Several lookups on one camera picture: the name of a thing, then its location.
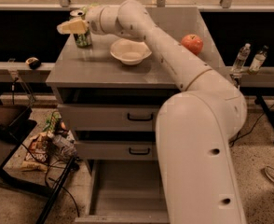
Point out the clear bottle dark cap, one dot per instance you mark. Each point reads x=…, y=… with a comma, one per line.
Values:
x=258, y=60

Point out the crumpled plastic bottle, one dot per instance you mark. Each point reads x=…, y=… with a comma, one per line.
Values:
x=66, y=149

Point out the red apple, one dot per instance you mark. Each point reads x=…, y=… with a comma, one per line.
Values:
x=193, y=43

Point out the grey drawer cabinet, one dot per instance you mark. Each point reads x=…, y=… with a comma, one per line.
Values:
x=94, y=77

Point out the yellow black tape measure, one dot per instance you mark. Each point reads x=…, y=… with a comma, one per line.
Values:
x=33, y=63

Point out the white bowl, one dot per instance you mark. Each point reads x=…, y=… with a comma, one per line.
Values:
x=129, y=52

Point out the brown snack bag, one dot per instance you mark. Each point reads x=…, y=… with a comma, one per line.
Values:
x=37, y=158

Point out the grey middle drawer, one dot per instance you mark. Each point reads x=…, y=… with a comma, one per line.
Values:
x=118, y=150

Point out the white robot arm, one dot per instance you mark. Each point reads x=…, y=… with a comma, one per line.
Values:
x=193, y=127

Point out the black cart frame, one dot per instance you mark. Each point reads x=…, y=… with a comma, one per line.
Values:
x=15, y=126

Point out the grey drawer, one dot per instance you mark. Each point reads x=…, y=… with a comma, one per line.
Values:
x=127, y=118
x=125, y=192
x=118, y=150

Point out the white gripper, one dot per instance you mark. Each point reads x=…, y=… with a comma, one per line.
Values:
x=93, y=20

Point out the grey bottom drawer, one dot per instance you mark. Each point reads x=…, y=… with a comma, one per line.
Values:
x=125, y=192

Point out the grey top drawer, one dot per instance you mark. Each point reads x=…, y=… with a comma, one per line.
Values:
x=127, y=118

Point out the green soda can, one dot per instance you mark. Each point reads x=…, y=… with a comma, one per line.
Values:
x=81, y=40

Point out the green chip bag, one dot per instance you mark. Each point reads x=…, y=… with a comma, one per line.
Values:
x=87, y=7

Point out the black wheeled stand leg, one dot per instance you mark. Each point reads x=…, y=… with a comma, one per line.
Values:
x=272, y=122

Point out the green snack bag floor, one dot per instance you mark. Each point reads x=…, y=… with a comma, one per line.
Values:
x=52, y=122

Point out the clear water bottle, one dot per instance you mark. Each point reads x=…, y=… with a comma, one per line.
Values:
x=240, y=59

